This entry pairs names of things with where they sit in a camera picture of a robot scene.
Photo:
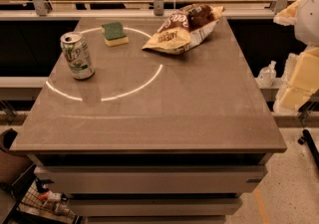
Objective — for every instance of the grey drawer cabinet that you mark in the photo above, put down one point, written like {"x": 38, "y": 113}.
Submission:
{"x": 163, "y": 193}

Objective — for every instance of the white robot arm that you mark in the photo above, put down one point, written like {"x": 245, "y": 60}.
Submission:
{"x": 306, "y": 27}

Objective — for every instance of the black chair leg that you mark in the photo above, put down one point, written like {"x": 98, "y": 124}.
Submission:
{"x": 307, "y": 138}

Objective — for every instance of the clear sanitizer bottle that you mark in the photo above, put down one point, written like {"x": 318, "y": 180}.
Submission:
{"x": 267, "y": 75}

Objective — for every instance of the green yellow sponge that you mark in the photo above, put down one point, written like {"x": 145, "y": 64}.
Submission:
{"x": 114, "y": 34}

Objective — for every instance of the brown chair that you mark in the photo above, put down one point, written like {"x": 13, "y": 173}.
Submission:
{"x": 12, "y": 164}

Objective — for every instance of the wire basket with items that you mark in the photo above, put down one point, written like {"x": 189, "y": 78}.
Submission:
{"x": 40, "y": 200}

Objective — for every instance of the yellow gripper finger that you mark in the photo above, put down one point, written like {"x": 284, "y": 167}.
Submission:
{"x": 299, "y": 82}
{"x": 286, "y": 17}

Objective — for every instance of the brown chip bag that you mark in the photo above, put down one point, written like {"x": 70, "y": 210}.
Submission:
{"x": 185, "y": 29}

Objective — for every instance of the green white soda can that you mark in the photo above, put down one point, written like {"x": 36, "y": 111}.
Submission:
{"x": 76, "y": 52}

